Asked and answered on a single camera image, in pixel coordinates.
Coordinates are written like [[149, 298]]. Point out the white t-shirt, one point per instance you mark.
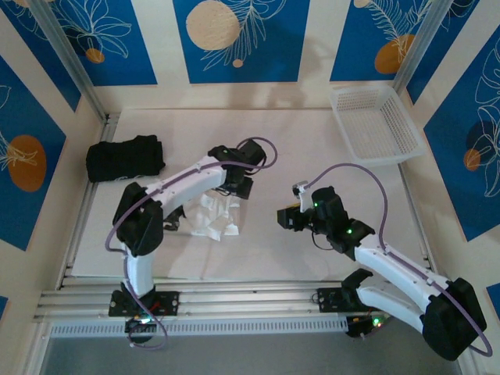
[[215, 218]]

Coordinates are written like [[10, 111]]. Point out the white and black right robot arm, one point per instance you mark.
[[390, 261]]

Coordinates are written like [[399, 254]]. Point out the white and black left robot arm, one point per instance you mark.
[[187, 183]]

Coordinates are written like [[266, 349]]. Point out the folded black t-shirt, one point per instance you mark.
[[125, 160]]

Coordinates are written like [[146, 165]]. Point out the white table cover sheet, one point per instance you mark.
[[293, 136]]

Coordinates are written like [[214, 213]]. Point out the white plastic mesh basket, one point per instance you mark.
[[375, 129]]

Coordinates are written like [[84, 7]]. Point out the black controller board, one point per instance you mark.
[[363, 326], [136, 328]]

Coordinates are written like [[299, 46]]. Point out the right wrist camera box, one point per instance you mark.
[[301, 193]]

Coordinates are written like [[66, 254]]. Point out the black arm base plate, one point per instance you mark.
[[168, 302], [330, 300]]

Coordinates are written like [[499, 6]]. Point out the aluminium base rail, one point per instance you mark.
[[250, 301]]

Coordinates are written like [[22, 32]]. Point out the aluminium frame post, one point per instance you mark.
[[70, 58], [422, 47]]

